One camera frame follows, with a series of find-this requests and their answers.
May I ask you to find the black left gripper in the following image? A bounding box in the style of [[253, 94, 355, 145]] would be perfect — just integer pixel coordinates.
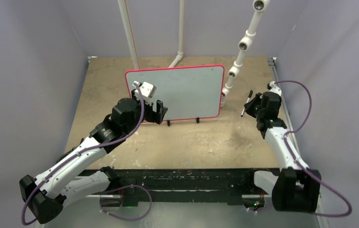
[[123, 89, 166, 135]]

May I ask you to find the black white marker pen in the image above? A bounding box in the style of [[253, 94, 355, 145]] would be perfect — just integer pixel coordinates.
[[240, 90, 253, 117]]

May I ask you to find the pink-framed whiteboard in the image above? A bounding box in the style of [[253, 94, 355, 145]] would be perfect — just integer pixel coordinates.
[[125, 64, 225, 122]]

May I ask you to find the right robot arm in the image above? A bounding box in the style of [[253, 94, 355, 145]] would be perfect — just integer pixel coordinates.
[[243, 91, 320, 213]]

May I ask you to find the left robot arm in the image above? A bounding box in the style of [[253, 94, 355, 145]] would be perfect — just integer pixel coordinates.
[[19, 88, 168, 226]]

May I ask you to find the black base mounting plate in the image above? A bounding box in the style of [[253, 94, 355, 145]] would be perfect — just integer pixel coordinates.
[[100, 167, 270, 207]]

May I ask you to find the white PVC pole with fittings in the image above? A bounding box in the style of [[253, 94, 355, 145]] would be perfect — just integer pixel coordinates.
[[220, 0, 271, 107]]

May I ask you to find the white PVC pole left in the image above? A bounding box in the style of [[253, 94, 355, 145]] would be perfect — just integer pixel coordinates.
[[117, 0, 140, 70]]

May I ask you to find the white PVC pole middle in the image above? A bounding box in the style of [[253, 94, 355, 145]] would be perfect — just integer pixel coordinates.
[[169, 0, 186, 68]]

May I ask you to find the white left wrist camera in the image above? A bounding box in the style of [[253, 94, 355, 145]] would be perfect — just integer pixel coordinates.
[[133, 81, 156, 106]]

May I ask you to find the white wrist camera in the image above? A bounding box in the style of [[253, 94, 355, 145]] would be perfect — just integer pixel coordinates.
[[267, 81, 282, 96], [133, 81, 156, 106]]

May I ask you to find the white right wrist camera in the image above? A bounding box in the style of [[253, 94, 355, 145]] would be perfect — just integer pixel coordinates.
[[267, 81, 282, 96]]

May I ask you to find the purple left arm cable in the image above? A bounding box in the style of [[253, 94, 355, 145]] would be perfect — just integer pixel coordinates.
[[21, 82, 153, 227]]

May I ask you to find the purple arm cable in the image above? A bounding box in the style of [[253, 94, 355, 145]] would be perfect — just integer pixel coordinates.
[[245, 80, 353, 219], [21, 82, 153, 227]]

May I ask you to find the right side aluminium rail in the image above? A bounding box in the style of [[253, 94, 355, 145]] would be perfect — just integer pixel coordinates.
[[268, 57, 301, 155]]

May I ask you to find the aluminium frame rail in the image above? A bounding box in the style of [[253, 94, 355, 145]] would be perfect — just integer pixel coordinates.
[[34, 175, 328, 228]]

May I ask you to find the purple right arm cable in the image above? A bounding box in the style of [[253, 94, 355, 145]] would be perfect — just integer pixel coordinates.
[[245, 80, 353, 219]]

